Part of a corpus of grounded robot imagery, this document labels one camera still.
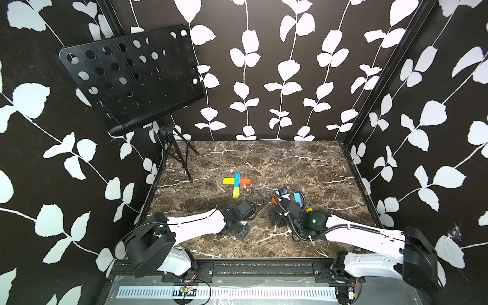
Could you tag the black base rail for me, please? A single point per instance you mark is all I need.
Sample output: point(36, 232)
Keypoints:
point(322, 269)

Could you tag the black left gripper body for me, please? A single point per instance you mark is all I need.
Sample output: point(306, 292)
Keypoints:
point(242, 230)

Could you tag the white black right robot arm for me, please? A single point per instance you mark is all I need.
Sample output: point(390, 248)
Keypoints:
point(405, 255)

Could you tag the cyan block group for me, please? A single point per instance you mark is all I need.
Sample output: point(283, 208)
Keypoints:
point(237, 181)
point(298, 200)

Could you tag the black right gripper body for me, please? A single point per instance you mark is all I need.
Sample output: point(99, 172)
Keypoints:
point(279, 222)

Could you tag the light yellow-green block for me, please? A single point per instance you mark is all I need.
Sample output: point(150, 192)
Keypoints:
point(236, 192)

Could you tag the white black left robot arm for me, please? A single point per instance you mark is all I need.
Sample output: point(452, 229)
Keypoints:
point(154, 245)

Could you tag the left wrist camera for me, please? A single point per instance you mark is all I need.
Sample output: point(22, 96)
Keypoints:
point(245, 210)

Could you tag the red-orange small block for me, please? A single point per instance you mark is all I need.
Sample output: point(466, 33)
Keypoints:
point(245, 182)

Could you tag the black perforated music stand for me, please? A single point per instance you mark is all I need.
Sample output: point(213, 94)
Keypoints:
point(138, 79)

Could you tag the white slotted cable duct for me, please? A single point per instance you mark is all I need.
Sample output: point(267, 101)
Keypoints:
point(205, 293)

